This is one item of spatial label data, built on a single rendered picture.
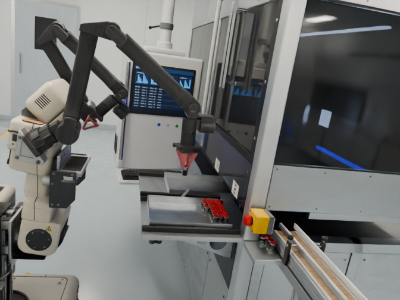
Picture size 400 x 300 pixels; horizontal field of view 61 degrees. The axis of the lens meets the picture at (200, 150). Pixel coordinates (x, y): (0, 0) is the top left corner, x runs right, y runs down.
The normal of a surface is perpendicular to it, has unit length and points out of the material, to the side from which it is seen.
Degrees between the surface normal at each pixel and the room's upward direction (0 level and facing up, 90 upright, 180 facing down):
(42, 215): 90
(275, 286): 90
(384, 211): 90
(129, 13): 90
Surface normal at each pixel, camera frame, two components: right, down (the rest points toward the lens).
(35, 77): 0.18, 0.28
